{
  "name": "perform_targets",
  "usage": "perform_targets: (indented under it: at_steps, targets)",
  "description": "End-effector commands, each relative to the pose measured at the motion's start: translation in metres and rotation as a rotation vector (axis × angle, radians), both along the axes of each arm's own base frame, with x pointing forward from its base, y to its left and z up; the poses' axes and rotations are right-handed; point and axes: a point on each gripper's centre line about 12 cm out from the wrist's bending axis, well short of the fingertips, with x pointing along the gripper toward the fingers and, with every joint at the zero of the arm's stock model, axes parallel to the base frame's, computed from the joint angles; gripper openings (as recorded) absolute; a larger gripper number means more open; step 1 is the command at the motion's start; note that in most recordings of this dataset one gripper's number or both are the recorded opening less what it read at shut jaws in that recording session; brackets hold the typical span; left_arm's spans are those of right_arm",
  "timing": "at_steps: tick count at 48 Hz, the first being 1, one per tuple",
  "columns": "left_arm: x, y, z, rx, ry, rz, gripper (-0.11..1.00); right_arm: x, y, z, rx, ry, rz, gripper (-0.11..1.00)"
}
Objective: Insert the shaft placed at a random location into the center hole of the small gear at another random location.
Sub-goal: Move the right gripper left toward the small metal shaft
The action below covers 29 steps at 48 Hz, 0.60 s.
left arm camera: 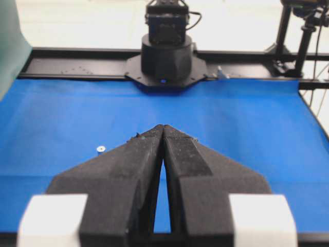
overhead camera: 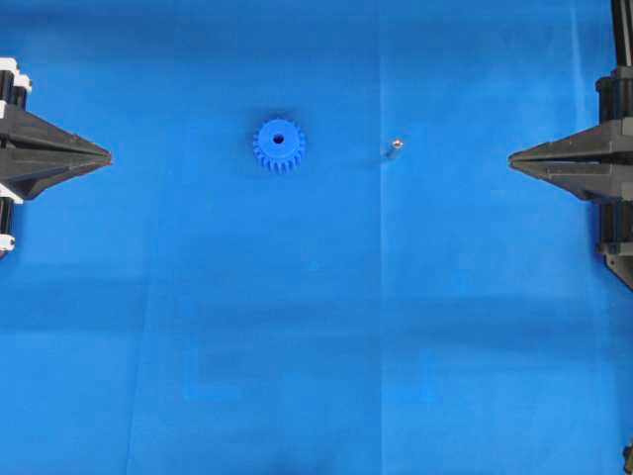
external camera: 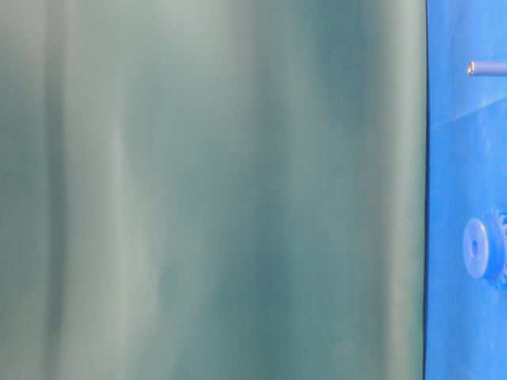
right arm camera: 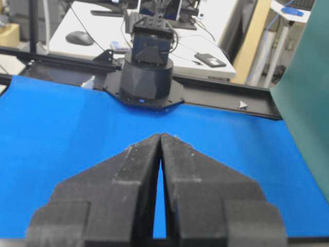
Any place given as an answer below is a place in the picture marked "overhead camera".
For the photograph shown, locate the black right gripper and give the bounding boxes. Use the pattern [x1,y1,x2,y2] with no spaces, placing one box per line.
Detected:
[507,66,633,291]

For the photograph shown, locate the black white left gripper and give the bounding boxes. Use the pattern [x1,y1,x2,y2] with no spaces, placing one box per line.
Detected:
[0,56,114,261]

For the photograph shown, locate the blue shaft with metal tip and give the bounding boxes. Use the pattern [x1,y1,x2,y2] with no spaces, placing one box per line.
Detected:
[381,139,405,160]

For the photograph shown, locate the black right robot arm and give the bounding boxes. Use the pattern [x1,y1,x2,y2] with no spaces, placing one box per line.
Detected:
[508,1,632,287]

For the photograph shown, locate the small blue plastic gear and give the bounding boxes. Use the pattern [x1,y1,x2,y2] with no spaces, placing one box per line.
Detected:
[252,118,307,174]

